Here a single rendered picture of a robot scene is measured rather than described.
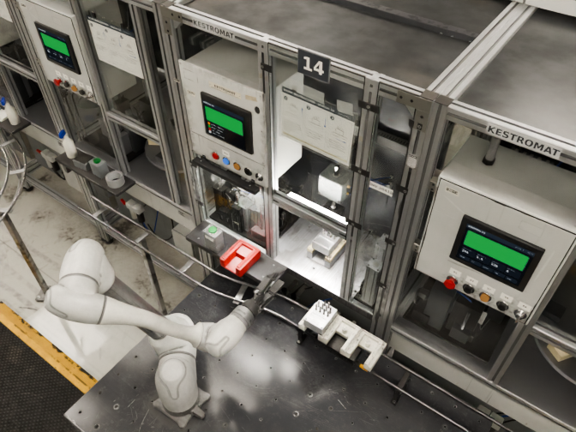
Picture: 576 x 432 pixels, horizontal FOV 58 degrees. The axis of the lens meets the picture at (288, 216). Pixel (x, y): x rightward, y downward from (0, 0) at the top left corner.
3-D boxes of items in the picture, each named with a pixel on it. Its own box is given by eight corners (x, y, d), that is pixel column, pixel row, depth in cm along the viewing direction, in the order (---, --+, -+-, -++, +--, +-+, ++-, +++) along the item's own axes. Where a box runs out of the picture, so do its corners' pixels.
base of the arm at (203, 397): (189, 435, 214) (187, 430, 210) (152, 405, 223) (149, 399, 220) (219, 401, 225) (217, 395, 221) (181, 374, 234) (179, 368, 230)
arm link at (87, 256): (171, 375, 228) (173, 332, 244) (203, 363, 225) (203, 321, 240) (45, 285, 176) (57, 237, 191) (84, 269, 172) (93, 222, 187)
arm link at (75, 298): (103, 312, 170) (108, 279, 179) (45, 302, 162) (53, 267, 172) (93, 333, 177) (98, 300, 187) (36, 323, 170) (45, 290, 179)
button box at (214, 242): (205, 246, 256) (201, 230, 248) (215, 237, 261) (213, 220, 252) (217, 254, 253) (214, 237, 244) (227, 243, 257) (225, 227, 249)
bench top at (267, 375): (65, 418, 224) (63, 414, 221) (225, 263, 284) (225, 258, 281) (369, 694, 162) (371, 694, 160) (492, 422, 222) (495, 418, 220)
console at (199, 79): (189, 155, 234) (172, 62, 201) (230, 124, 250) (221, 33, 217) (262, 192, 217) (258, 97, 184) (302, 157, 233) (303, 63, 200)
